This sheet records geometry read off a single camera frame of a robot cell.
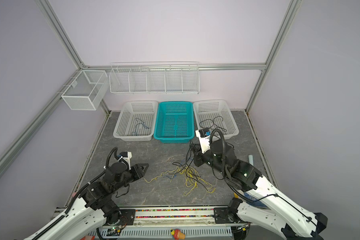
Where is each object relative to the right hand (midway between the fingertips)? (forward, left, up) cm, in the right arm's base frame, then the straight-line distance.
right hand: (191, 146), depth 64 cm
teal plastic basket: (+40, +12, -30) cm, 51 cm away
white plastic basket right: (+49, -20, -31) cm, 62 cm away
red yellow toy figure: (-29, +7, -28) cm, 41 cm away
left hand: (-3, +22, -16) cm, 28 cm away
